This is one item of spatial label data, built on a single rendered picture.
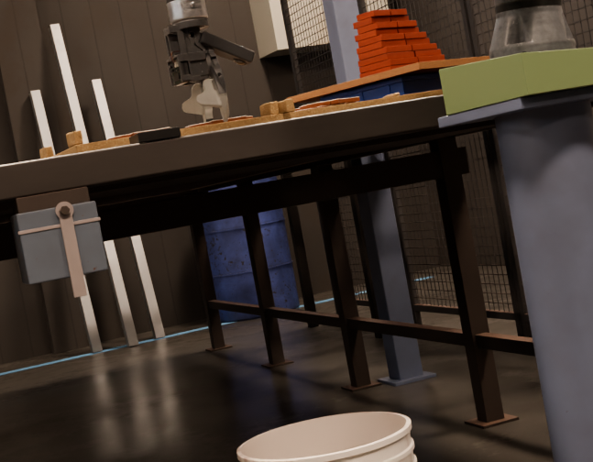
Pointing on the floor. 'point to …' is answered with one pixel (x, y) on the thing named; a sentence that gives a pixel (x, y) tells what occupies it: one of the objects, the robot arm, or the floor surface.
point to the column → (558, 252)
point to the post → (377, 217)
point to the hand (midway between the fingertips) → (219, 122)
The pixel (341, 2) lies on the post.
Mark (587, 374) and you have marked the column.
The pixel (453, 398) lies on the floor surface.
